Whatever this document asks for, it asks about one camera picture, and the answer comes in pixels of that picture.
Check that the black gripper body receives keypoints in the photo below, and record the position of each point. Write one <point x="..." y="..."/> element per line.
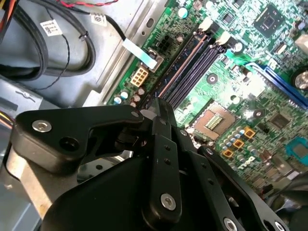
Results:
<point x="101" y="204"/>

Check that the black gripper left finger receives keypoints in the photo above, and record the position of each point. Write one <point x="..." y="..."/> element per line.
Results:
<point x="60" y="131"/>

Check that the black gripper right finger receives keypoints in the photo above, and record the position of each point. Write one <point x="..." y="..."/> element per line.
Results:
<point x="207" y="173"/>

